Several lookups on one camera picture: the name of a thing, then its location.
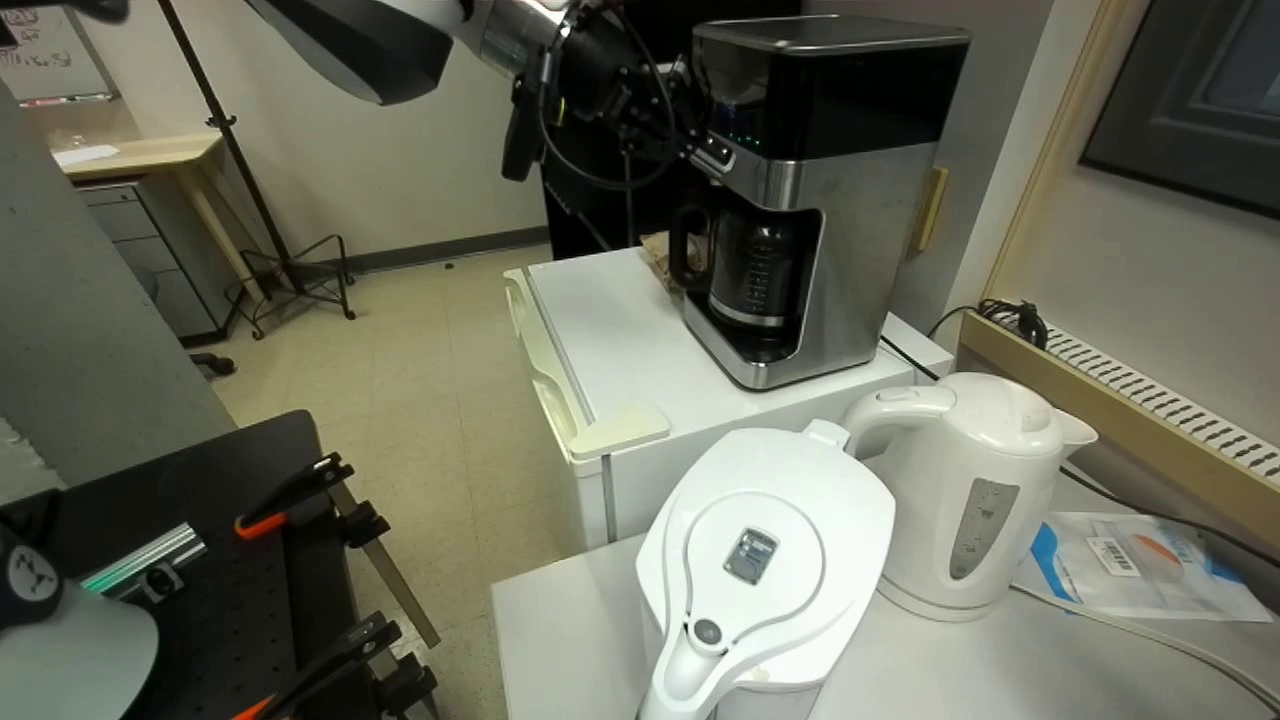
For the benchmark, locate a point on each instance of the light wooden desk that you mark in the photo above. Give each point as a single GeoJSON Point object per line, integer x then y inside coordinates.
{"type": "Point", "coordinates": [146, 155]}

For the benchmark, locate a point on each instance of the grey round disc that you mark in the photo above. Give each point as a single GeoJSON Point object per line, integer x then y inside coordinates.
{"type": "Point", "coordinates": [75, 661]}

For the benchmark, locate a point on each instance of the dark framed window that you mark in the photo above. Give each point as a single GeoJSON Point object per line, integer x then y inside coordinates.
{"type": "Point", "coordinates": [1193, 103]}

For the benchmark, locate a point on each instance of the glass coffee carafe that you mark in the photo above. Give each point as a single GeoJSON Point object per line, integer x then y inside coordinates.
{"type": "Point", "coordinates": [744, 264]}

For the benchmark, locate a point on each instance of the tall black cabinet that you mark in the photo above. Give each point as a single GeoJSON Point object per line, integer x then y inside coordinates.
{"type": "Point", "coordinates": [585, 220]}

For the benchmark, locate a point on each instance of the white electric kettle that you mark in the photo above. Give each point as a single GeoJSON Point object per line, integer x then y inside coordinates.
{"type": "Point", "coordinates": [983, 492]}

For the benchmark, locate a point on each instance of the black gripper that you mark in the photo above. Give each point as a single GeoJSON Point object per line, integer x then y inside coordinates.
{"type": "Point", "coordinates": [634, 103]}

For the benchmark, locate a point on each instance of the black perforated workbench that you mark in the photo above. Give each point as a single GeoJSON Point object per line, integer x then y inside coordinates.
{"type": "Point", "coordinates": [243, 586]}

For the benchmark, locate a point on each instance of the baseboard radiator with wood trim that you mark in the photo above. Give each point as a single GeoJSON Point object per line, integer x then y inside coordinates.
{"type": "Point", "coordinates": [1132, 403]}

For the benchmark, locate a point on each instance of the green white label strip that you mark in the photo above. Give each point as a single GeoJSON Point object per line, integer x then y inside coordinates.
{"type": "Point", "coordinates": [140, 561]}

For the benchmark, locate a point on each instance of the black and steel coffeemaker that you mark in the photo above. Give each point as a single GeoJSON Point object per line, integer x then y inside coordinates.
{"type": "Point", "coordinates": [826, 172]}

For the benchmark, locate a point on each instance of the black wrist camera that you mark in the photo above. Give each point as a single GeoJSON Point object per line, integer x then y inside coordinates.
{"type": "Point", "coordinates": [520, 131]}

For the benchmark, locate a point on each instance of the white mini fridge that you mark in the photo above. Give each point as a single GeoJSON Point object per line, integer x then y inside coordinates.
{"type": "Point", "coordinates": [627, 347]}

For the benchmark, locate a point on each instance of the clear plastic bag blue label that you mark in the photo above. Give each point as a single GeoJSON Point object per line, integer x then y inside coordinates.
{"type": "Point", "coordinates": [1147, 564]}

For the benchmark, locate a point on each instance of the white water filter pitcher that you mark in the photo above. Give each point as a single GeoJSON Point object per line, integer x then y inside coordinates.
{"type": "Point", "coordinates": [763, 575]}

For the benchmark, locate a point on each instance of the beige wall outlet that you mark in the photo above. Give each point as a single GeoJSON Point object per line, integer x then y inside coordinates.
{"type": "Point", "coordinates": [928, 210]}

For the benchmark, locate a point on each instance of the Franka robot arm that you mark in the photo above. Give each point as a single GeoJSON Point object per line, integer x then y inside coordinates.
{"type": "Point", "coordinates": [400, 33]}

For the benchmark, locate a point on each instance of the grey drawer cabinet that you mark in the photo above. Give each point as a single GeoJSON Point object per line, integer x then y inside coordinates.
{"type": "Point", "coordinates": [154, 260]}

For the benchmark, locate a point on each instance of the black tripod stand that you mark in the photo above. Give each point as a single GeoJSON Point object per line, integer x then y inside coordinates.
{"type": "Point", "coordinates": [243, 172]}

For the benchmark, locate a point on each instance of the black round cap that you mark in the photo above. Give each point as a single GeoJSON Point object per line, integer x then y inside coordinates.
{"type": "Point", "coordinates": [26, 577]}

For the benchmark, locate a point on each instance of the grey partition panel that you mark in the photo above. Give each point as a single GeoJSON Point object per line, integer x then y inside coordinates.
{"type": "Point", "coordinates": [81, 335]}

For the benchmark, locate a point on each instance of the black orange bar clamp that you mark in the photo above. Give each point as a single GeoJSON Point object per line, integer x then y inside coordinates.
{"type": "Point", "coordinates": [285, 500]}
{"type": "Point", "coordinates": [332, 661]}

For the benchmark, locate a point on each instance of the white whiteboard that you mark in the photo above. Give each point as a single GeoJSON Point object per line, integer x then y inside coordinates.
{"type": "Point", "coordinates": [44, 53]}

